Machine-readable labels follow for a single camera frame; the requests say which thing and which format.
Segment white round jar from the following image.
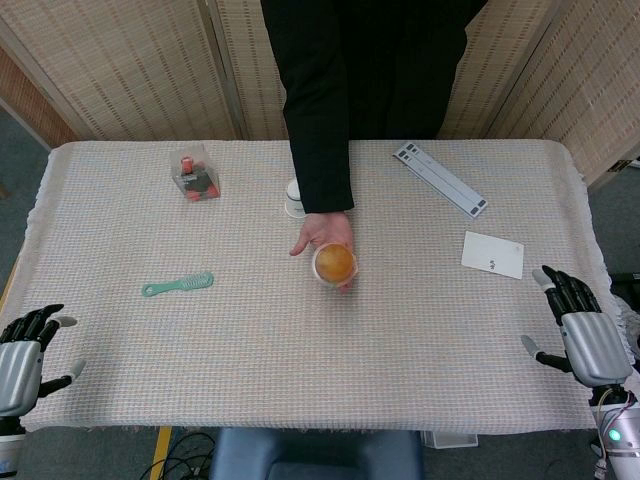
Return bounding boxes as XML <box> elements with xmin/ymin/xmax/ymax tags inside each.
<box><xmin>284</xmin><ymin>176</ymin><xmax>306</xmax><ymax>218</ymax></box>

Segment person's bare hand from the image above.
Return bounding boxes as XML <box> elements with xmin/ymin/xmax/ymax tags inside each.
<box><xmin>290</xmin><ymin>212</ymin><xmax>361</xmax><ymax>295</ymax></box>

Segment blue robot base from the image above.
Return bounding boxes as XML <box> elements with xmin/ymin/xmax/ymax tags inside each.
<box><xmin>208</xmin><ymin>427</ymin><xmax>425</xmax><ymax>480</ymax></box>

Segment woven checkered tablecloth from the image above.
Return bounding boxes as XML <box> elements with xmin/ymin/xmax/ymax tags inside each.
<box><xmin>9</xmin><ymin>138</ymin><xmax>624</xmax><ymax>434</ymax></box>

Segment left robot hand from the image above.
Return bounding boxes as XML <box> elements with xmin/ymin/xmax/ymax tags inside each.
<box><xmin>0</xmin><ymin>303</ymin><xmax>87</xmax><ymax>418</ymax></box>

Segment person in black clothing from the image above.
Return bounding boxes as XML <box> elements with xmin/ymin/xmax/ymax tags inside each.
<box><xmin>260</xmin><ymin>0</ymin><xmax>489</xmax><ymax>217</ymax></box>

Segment orange ball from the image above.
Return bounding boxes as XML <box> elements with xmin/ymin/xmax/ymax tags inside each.
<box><xmin>312</xmin><ymin>241</ymin><xmax>359</xmax><ymax>286</ymax></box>

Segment black floor cables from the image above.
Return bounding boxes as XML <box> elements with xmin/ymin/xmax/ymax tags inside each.
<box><xmin>149</xmin><ymin>430</ymin><xmax>217</xmax><ymax>480</ymax></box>

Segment clear bag with red items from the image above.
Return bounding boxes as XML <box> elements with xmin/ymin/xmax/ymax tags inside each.
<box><xmin>170</xmin><ymin>141</ymin><xmax>223</xmax><ymax>203</ymax></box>

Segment white card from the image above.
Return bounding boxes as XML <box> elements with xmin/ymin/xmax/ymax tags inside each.
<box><xmin>460</xmin><ymin>230</ymin><xmax>526</xmax><ymax>280</ymax></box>

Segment grey folded laptop stand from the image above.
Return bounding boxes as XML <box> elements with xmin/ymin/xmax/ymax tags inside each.
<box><xmin>391</xmin><ymin>141</ymin><xmax>489</xmax><ymax>221</ymax></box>

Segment white plastic box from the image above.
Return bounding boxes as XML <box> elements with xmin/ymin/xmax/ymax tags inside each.
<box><xmin>420</xmin><ymin>429</ymin><xmax>479</xmax><ymax>448</ymax></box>

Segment woven folding screen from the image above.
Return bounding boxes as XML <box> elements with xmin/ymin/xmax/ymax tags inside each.
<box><xmin>0</xmin><ymin>0</ymin><xmax>640</xmax><ymax>190</ymax></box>

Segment green plastic comb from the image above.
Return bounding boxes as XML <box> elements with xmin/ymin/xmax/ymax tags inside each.
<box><xmin>141</xmin><ymin>271</ymin><xmax>215</xmax><ymax>300</ymax></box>

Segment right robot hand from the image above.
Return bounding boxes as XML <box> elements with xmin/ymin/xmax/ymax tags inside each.
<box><xmin>520</xmin><ymin>265</ymin><xmax>633</xmax><ymax>389</ymax></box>

